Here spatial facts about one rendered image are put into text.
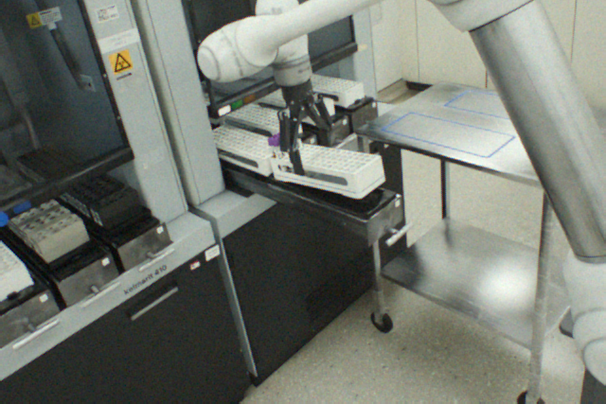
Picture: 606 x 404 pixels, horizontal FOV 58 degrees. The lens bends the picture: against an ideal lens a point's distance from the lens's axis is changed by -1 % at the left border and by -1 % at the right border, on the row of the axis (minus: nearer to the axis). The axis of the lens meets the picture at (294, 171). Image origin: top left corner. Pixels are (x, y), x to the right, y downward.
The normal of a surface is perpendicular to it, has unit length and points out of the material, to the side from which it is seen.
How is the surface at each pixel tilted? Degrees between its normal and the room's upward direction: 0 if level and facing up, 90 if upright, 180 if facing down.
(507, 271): 0
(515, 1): 99
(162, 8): 90
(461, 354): 0
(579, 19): 90
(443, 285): 0
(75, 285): 90
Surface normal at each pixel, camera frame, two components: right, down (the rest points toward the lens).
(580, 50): -0.72, 0.42
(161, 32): 0.70, 0.25
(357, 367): -0.15, -0.87
